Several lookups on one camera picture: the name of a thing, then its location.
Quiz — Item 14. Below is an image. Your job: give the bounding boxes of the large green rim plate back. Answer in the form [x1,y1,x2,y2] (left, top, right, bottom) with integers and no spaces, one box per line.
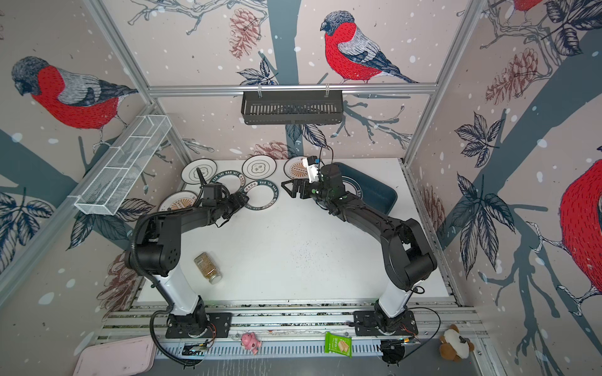
[243,180,279,211]

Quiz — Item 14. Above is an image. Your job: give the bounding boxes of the dark teal plastic bin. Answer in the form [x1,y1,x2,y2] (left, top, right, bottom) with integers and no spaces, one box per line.
[334,162,398,215]

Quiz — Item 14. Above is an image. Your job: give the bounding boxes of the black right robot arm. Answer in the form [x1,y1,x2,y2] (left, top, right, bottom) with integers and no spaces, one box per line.
[281,158,437,318]

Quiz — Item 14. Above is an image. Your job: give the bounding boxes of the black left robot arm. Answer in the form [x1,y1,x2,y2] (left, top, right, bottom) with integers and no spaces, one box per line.
[125,183,249,316]

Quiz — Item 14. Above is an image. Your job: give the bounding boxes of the sunburst plate back right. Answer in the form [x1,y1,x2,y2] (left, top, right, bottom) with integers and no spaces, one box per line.
[283,156,308,180]

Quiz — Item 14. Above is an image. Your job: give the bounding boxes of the sunburst plate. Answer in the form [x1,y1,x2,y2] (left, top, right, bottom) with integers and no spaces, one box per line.
[283,156,308,180]
[158,191,198,212]

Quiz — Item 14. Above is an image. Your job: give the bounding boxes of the small green rim plate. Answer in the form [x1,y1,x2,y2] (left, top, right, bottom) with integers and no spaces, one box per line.
[210,170,246,194]

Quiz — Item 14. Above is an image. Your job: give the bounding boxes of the sunburst plate front left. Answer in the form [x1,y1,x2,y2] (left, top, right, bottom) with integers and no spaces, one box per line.
[158,191,198,212]

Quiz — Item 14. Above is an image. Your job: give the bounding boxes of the white clover plate left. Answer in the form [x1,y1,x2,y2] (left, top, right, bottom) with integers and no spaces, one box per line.
[181,158,218,184]

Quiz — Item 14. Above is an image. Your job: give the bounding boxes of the white clover plate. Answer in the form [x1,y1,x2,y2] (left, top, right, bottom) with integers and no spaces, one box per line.
[241,155,277,180]
[181,158,218,184]

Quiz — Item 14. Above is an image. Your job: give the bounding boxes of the white clover plate right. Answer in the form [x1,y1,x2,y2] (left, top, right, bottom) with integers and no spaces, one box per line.
[241,155,277,180]

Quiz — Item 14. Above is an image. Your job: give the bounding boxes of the spice jar with granules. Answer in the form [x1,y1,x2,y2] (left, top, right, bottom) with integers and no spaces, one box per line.
[194,252,222,285]

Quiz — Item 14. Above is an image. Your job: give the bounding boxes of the pink plush toy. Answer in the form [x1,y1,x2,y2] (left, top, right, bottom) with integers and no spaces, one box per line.
[241,332,262,355]

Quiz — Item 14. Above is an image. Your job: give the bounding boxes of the green snack packet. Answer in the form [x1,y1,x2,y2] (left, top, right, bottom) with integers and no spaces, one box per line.
[324,332,353,358]

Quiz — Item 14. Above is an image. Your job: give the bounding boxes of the pink tray lid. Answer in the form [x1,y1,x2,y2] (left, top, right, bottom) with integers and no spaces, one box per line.
[73,336,157,376]

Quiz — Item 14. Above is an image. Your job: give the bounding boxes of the brown white plush dog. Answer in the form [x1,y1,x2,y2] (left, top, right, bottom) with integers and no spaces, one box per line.
[439,324,475,362]

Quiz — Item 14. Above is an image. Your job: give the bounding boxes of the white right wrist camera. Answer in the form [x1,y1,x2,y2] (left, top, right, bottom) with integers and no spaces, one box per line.
[302,156,320,183]

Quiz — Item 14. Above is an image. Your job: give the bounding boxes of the black hanging wire basket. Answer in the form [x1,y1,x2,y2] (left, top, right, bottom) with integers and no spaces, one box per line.
[241,90,343,125]

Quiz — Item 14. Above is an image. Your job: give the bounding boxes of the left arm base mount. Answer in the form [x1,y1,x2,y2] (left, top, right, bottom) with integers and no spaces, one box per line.
[166,310,233,339]

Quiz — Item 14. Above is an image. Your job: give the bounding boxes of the aluminium horizontal frame bar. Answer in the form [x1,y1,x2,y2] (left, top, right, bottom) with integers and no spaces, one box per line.
[147,83,439,98]

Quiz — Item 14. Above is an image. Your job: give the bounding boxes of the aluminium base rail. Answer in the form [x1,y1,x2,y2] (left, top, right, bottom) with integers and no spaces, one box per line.
[91,298,495,363]

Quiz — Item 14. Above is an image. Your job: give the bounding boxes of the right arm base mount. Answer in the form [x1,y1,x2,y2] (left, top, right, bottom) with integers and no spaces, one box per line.
[352,305,419,337]

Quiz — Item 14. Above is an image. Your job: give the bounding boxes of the aluminium frame post back left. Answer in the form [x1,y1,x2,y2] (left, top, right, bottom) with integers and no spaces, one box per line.
[82,0,194,165]

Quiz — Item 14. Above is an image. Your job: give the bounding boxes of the aluminium frame post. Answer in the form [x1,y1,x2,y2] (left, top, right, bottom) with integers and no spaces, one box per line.
[82,0,194,165]
[403,0,486,168]

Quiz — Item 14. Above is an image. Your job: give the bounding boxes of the aluminium frame post back right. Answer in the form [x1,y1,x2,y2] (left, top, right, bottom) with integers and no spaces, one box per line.
[403,0,486,168]

